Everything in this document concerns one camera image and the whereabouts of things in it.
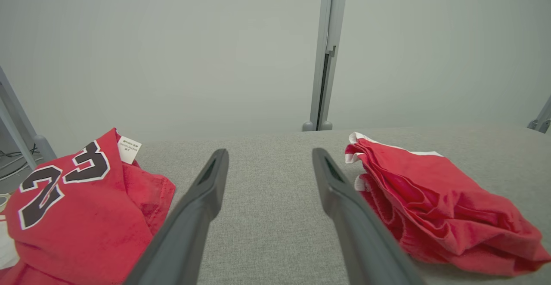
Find black floor cable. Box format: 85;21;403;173
0;144;40;160

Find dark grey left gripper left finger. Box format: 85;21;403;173
123;149;230;285

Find white floor cable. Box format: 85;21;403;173
0;155;34;183

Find red number 23 basketball jersey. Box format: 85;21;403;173
0;127;176;285

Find grey partition post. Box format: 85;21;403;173
301;0;350;132

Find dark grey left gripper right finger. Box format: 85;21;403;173
312;148;427;285

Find grey metal frame leg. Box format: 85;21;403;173
0;65;57;170

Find red shorts with white trim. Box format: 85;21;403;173
344;132;551;277

